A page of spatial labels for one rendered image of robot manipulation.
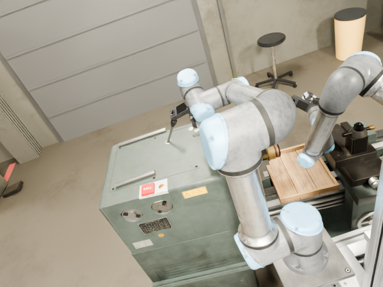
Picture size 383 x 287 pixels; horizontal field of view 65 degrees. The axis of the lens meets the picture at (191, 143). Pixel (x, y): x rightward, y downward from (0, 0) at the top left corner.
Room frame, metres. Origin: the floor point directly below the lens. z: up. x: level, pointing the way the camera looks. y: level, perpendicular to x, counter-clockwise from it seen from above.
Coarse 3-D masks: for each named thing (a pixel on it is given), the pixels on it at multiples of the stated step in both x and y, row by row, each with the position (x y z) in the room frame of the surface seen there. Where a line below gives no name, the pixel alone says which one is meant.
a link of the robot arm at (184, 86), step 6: (180, 72) 0.99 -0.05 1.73; (186, 72) 0.98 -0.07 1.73; (192, 72) 0.97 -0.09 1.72; (180, 78) 0.97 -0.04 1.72; (186, 78) 0.96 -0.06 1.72; (192, 78) 0.95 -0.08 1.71; (198, 78) 0.97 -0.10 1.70; (180, 84) 0.96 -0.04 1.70; (186, 84) 0.94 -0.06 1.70; (192, 84) 0.94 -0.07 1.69; (198, 84) 0.95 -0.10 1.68; (180, 90) 0.99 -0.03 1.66; (186, 90) 0.94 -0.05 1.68
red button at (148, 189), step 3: (150, 183) 1.01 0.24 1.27; (153, 183) 1.01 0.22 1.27; (144, 186) 1.01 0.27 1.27; (147, 186) 1.00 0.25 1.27; (150, 186) 0.99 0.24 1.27; (153, 186) 0.99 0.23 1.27; (141, 189) 1.00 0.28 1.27; (144, 189) 0.99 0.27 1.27; (147, 189) 0.98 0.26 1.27; (150, 189) 0.98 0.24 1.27; (153, 189) 0.97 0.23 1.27; (141, 192) 0.98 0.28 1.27; (144, 192) 0.97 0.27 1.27; (147, 192) 0.96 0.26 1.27; (150, 192) 0.96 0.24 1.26; (153, 192) 0.96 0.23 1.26; (141, 195) 0.96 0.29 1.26; (144, 195) 0.96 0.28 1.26
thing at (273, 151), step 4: (276, 144) 1.13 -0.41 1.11; (268, 148) 1.12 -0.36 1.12; (272, 148) 1.11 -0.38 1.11; (276, 148) 1.11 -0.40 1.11; (268, 152) 1.10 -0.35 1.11; (272, 152) 1.10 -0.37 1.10; (276, 152) 1.10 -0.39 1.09; (264, 156) 1.11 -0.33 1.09; (268, 156) 1.10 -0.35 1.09; (272, 156) 1.09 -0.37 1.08; (276, 156) 1.10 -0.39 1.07; (268, 160) 1.10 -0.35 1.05
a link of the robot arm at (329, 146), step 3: (330, 135) 0.96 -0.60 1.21; (330, 138) 0.96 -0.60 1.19; (327, 141) 0.95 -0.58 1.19; (330, 141) 0.95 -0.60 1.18; (333, 141) 0.97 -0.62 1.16; (327, 144) 0.94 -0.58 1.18; (330, 144) 0.95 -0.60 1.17; (333, 144) 0.96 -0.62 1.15; (324, 147) 0.93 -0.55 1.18; (327, 147) 0.94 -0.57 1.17; (330, 147) 0.95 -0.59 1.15; (333, 147) 0.95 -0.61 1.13; (324, 150) 0.92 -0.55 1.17; (327, 150) 0.95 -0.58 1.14; (330, 150) 0.95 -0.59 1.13
